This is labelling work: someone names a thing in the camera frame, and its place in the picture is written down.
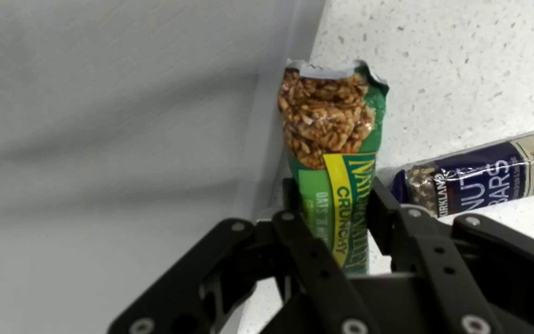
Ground green granola bar packet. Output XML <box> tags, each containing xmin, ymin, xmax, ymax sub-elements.
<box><xmin>278</xmin><ymin>58</ymin><xmax>390</xmax><ymax>276</ymax></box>

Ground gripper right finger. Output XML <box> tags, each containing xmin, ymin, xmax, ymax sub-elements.
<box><xmin>367</xmin><ymin>177</ymin><xmax>534</xmax><ymax>334</ymax></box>

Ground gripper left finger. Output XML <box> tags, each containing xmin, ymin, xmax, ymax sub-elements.
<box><xmin>108</xmin><ymin>177</ymin><xmax>382</xmax><ymax>334</ymax></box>

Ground blue nut bar packet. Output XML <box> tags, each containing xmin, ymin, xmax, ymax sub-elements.
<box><xmin>390</xmin><ymin>124</ymin><xmax>534</xmax><ymax>218</ymax></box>

